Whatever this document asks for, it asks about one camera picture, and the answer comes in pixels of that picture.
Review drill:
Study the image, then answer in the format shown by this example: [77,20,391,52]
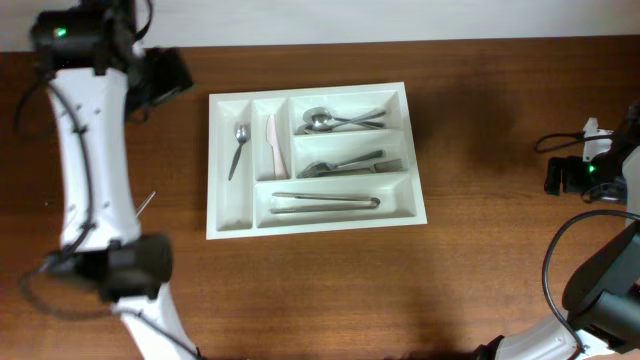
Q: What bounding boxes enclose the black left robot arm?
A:
[30,1,201,359]

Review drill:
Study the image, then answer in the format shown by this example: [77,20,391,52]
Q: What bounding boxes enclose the white plastic cutlery tray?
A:
[206,82,428,240]

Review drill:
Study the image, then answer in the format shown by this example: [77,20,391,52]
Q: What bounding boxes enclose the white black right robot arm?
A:
[470,103,639,360]

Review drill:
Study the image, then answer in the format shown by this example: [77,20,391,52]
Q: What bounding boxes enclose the small metal teaspoon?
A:
[136,191,156,217]
[228,124,251,181]

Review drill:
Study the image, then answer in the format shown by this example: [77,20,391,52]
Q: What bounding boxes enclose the large metal spoon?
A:
[296,107,386,135]

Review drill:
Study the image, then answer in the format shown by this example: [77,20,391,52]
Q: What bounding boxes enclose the pink plastic knife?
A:
[266,114,289,180]

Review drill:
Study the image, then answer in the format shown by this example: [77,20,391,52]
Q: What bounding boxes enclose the metal knife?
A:
[272,192,381,206]
[269,199,380,214]

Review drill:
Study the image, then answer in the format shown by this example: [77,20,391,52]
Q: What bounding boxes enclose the metal fork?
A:
[299,150,386,178]
[317,159,403,177]

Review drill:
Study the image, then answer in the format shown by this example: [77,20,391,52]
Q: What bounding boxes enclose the metal spoon in tray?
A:
[311,114,386,130]

